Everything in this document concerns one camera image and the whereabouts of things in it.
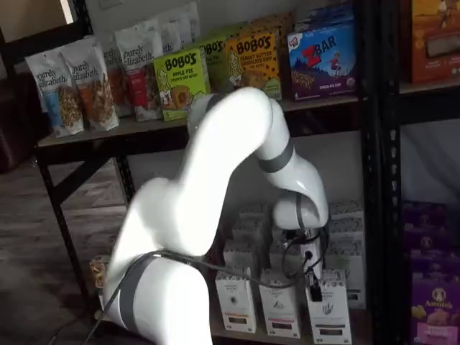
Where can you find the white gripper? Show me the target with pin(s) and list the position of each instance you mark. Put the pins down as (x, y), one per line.
(311, 253)

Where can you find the white box green strip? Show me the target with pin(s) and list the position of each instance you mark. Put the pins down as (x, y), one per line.
(330, 316)

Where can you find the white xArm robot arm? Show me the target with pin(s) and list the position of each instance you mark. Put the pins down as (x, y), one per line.
(223, 143)

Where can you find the white floral box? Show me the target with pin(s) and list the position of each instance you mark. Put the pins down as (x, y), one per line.
(248, 231)
(255, 212)
(237, 257)
(346, 231)
(346, 211)
(348, 273)

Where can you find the white box pink strip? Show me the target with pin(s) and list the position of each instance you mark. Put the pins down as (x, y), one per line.
(279, 305)

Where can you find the white box orange strip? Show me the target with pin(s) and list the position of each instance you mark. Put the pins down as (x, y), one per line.
(235, 302)

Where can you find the black metal shelf rack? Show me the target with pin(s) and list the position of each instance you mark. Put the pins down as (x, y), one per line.
(370, 179)
(391, 215)

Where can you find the purple Annie's box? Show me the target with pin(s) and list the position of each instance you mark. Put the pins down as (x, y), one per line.
(435, 260)
(436, 312)
(424, 226)

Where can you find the yellow snack box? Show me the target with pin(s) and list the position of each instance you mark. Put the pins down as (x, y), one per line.
(98, 271)

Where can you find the blue Z Bar box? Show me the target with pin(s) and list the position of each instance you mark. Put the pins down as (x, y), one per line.
(323, 16)
(323, 61)

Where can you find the orange Bobo's peanut butter box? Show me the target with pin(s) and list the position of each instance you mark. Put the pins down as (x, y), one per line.
(253, 61)

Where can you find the green Bobo's apple pie box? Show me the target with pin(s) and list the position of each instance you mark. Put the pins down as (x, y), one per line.
(179, 82)

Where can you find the orange cracker box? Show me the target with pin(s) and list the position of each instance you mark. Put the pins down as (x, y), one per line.
(435, 43)

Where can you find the purely elizabeth bag red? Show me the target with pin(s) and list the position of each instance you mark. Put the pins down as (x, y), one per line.
(142, 72)

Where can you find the purely elizabeth bag orange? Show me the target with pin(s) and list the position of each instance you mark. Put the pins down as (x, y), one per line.
(95, 93)
(118, 82)

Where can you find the white granola bag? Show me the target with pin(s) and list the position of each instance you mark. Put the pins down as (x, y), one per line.
(189, 23)
(171, 34)

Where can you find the purely elizabeth bag blue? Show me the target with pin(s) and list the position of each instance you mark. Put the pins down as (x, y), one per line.
(57, 100)

